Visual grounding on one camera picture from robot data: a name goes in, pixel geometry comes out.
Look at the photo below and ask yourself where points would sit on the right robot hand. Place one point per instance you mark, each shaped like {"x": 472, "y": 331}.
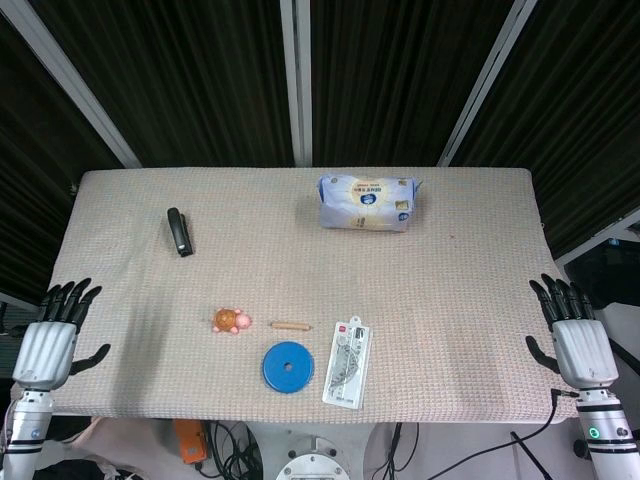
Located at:
{"x": 583, "y": 350}

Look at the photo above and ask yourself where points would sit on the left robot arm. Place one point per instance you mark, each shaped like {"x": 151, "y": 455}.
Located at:
{"x": 25, "y": 430}

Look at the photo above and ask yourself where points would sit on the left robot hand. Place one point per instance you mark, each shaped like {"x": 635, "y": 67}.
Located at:
{"x": 44, "y": 350}

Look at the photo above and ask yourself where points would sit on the white tissue pack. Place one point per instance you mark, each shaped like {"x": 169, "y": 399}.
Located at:
{"x": 367, "y": 201}

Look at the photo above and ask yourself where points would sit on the blue disc with centre hole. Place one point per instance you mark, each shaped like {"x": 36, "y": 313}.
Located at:
{"x": 288, "y": 367}

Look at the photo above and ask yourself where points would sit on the beige waffle-weave tablecloth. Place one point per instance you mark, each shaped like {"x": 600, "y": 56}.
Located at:
{"x": 310, "y": 280}

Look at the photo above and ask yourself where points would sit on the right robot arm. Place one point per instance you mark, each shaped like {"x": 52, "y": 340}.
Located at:
{"x": 607, "y": 430}

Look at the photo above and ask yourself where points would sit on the ruler set in clear pouch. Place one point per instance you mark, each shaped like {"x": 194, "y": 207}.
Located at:
{"x": 347, "y": 365}

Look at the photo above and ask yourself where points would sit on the pink orange turtle toy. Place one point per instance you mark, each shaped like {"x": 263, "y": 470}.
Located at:
{"x": 231, "y": 320}

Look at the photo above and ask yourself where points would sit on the orange device under table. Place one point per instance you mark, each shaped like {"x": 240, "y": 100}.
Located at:
{"x": 189, "y": 442}

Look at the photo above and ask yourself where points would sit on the white metal frame post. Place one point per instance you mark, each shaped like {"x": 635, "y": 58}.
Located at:
{"x": 482, "y": 82}
{"x": 80, "y": 85}
{"x": 296, "y": 82}

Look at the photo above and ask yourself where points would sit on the black stapler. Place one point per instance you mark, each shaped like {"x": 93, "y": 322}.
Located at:
{"x": 180, "y": 232}

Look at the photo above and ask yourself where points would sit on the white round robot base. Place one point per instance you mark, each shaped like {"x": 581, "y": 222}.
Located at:
{"x": 311, "y": 462}

